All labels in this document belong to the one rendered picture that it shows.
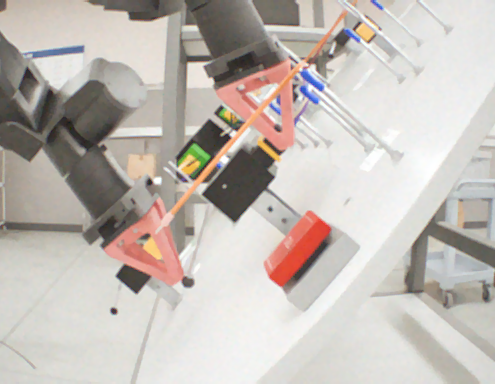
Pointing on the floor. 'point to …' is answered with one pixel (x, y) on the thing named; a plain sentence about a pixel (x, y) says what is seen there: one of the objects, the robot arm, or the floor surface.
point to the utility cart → (450, 262)
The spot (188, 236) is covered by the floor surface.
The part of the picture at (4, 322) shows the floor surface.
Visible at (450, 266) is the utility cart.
